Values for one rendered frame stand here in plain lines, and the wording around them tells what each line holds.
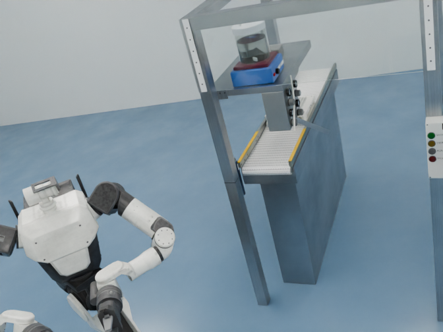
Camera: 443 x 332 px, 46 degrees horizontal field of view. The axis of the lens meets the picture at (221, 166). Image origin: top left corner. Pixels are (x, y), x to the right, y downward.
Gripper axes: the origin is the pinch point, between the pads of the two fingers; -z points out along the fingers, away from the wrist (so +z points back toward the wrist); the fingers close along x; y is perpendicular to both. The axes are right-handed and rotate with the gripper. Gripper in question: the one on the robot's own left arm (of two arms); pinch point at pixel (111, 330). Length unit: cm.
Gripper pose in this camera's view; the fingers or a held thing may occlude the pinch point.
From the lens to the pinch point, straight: 180.0
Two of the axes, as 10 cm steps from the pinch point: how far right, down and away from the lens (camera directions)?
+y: -9.5, 3.1, -0.9
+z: -2.2, -4.2, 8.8
